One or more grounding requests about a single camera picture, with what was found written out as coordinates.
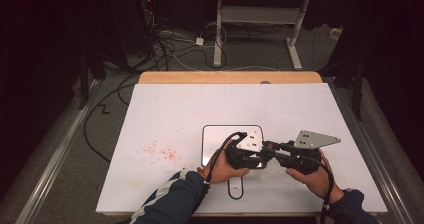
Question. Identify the white desk frame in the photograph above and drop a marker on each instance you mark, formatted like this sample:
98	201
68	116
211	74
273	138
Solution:
260	15

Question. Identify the large white table board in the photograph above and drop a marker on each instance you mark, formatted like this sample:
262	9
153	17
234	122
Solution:
233	107

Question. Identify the black metal stand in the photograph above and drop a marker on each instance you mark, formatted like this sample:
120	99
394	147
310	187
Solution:
83	84
357	90

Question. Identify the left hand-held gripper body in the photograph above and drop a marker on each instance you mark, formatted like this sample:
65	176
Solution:
248	150

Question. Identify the white power adapter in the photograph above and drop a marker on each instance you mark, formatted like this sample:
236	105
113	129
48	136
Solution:
199	41

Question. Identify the person's left hand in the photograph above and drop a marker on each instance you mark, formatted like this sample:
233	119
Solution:
221	170

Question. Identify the wooden table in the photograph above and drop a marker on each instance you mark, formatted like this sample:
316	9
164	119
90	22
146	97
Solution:
230	77

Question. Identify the aluminium floor rail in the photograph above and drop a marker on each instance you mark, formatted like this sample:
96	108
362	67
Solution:
376	157
53	165

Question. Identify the person's right hand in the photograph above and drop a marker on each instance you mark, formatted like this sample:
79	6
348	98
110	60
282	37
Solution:
313	182

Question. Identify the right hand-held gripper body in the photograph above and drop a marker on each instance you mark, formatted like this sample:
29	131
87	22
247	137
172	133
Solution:
305	154

